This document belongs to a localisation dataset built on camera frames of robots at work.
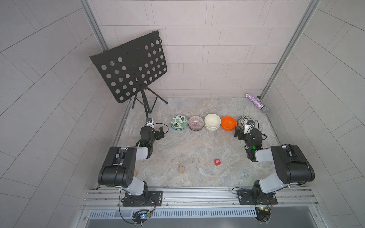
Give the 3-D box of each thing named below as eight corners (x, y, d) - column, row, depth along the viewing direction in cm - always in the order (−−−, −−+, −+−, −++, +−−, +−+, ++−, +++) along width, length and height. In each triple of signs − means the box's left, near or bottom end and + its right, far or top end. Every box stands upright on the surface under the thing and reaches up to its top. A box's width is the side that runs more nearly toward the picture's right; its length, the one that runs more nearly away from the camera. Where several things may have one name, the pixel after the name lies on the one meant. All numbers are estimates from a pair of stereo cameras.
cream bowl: (204, 133, 98) (205, 126, 91) (203, 120, 105) (204, 113, 99) (219, 133, 98) (221, 126, 92) (217, 120, 105) (219, 113, 99)
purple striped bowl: (187, 132, 98) (187, 127, 93) (188, 121, 104) (188, 115, 99) (203, 132, 98) (204, 127, 93) (202, 121, 105) (203, 115, 99)
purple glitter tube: (264, 115, 108) (266, 111, 105) (243, 96, 121) (245, 93, 117) (267, 113, 109) (270, 110, 106) (247, 95, 122) (248, 91, 119)
